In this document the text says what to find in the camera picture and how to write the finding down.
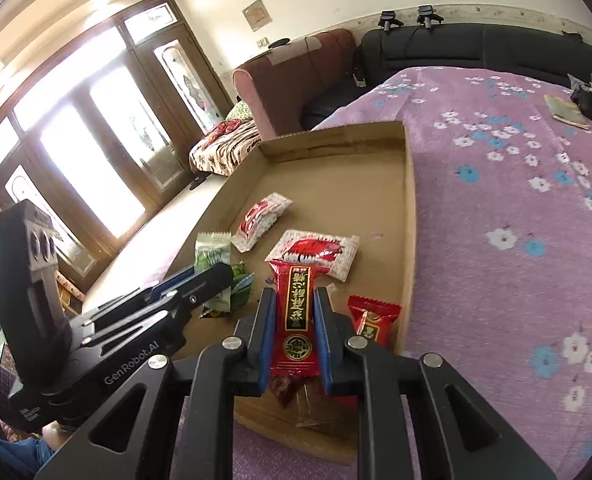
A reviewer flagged purple floral tablecloth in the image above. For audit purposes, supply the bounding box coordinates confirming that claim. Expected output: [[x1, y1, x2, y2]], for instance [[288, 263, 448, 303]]
[[231, 65, 592, 480]]

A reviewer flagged light green snack packet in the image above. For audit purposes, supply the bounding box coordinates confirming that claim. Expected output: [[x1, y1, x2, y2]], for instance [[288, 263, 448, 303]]
[[195, 231, 233, 270]]

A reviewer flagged small black clamp device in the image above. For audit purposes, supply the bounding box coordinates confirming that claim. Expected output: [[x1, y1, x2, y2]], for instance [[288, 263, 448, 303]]
[[416, 5, 444, 28], [378, 10, 404, 33]]

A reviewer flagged maroon armchair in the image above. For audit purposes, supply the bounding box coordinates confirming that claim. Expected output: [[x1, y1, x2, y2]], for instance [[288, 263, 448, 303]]
[[232, 27, 357, 141]]

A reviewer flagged gold notebook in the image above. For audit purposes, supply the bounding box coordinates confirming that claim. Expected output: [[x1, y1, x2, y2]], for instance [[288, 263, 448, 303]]
[[543, 94, 590, 129]]

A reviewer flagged white red snack packet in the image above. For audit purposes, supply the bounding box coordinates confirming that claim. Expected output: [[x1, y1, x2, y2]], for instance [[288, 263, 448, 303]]
[[231, 192, 294, 253], [265, 229, 360, 282]]

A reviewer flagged red packet with green label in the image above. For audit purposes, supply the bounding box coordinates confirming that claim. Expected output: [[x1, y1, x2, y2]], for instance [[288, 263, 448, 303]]
[[347, 295, 403, 347]]

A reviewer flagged brown wall plaque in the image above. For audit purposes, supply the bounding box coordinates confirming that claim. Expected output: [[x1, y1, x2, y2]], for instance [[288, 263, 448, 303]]
[[241, 0, 273, 31]]

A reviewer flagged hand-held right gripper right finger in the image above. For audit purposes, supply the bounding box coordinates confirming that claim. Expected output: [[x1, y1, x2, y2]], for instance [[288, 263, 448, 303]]
[[312, 287, 559, 480]]

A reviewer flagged wooden glass door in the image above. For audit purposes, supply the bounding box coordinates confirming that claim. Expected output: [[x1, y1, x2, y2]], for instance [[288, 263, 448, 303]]
[[0, 0, 237, 311]]

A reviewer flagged cardboard box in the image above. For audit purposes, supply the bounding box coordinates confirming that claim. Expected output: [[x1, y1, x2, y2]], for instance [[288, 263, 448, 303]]
[[173, 121, 417, 466]]

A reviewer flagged red packet with black label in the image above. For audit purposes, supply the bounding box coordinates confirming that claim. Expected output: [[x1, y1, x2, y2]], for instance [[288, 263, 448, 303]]
[[267, 259, 329, 378]]

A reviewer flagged dark green snack packet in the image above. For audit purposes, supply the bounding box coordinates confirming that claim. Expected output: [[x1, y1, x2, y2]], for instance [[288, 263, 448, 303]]
[[200, 259, 255, 319]]

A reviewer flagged black leather sofa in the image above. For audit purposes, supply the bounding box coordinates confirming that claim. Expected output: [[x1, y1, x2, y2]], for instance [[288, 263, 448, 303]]
[[301, 22, 592, 131]]

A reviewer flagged green floral pillow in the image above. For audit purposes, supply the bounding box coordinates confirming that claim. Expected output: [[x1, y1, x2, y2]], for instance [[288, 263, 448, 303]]
[[224, 100, 253, 122]]

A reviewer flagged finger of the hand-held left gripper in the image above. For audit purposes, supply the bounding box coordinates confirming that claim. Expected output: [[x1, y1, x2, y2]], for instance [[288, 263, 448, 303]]
[[78, 261, 235, 348], [83, 266, 197, 328]]

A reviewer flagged patterned blanket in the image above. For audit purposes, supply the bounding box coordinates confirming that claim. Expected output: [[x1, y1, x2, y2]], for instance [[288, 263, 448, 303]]
[[189, 119, 262, 176]]

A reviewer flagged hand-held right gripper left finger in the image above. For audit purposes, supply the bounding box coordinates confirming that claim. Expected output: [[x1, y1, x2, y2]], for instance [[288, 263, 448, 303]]
[[33, 287, 278, 480]]

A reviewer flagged person's blue jeans leg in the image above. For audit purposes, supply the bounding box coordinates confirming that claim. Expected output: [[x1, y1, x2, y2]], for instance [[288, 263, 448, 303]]
[[0, 435, 54, 478]]

